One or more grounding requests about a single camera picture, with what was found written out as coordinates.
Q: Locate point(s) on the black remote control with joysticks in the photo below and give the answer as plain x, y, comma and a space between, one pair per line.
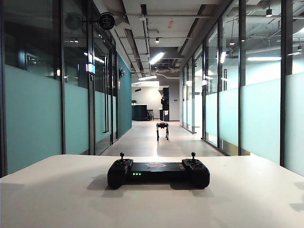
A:
159, 174

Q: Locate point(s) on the black quadruped robot dog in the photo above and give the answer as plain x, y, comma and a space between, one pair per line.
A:
163, 127

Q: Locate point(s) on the dark bar stool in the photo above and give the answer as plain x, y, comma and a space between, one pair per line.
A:
150, 114

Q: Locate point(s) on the dark counter cabinet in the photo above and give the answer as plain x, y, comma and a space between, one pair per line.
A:
139, 112

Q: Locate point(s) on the small green potted plant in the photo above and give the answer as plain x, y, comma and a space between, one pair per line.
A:
134, 102

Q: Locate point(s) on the long ceiling light strip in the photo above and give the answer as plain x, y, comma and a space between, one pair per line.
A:
156, 58

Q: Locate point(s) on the small ceiling spot light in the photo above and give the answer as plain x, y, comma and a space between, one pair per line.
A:
157, 40

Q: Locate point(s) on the round black hanging sign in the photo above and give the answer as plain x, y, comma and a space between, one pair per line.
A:
106, 21

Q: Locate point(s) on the black pendant lamp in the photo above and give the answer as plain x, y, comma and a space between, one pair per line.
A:
269, 12

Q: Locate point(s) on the dark wall-mounted ornament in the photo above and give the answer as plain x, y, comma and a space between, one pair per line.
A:
121, 73

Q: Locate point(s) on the small wall screen panel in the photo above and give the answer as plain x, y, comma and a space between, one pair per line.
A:
91, 68

